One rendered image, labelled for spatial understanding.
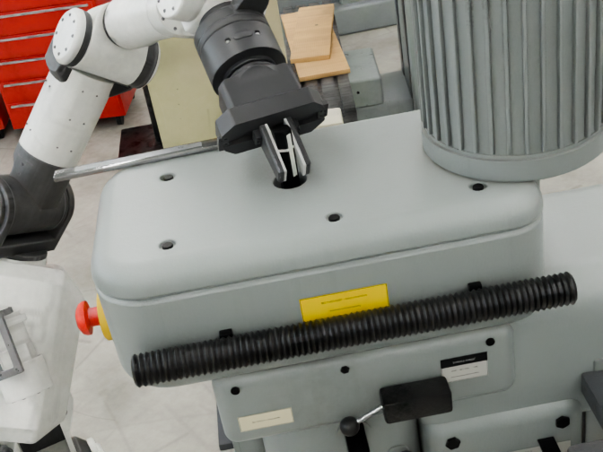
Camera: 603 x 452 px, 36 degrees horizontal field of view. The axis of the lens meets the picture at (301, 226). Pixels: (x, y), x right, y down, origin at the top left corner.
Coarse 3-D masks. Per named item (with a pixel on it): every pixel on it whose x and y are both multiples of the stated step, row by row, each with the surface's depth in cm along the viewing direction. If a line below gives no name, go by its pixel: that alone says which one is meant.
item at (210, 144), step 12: (192, 144) 111; (204, 144) 110; (216, 144) 110; (132, 156) 110; (144, 156) 110; (156, 156) 110; (168, 156) 110; (180, 156) 110; (72, 168) 110; (84, 168) 110; (96, 168) 109; (108, 168) 109; (120, 168) 110; (60, 180) 109
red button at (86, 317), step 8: (80, 304) 107; (88, 304) 109; (80, 312) 106; (88, 312) 107; (96, 312) 107; (80, 320) 106; (88, 320) 107; (96, 320) 107; (80, 328) 106; (88, 328) 107
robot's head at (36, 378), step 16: (16, 320) 125; (0, 336) 124; (16, 336) 125; (0, 352) 124; (32, 352) 126; (32, 368) 124; (0, 384) 125; (16, 384) 123; (32, 384) 124; (48, 384) 126; (16, 400) 124
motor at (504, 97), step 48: (432, 0) 89; (480, 0) 85; (528, 0) 84; (576, 0) 85; (432, 48) 92; (480, 48) 88; (528, 48) 87; (576, 48) 87; (432, 96) 96; (480, 96) 90; (528, 96) 89; (576, 96) 90; (432, 144) 98; (480, 144) 93; (528, 144) 91; (576, 144) 93
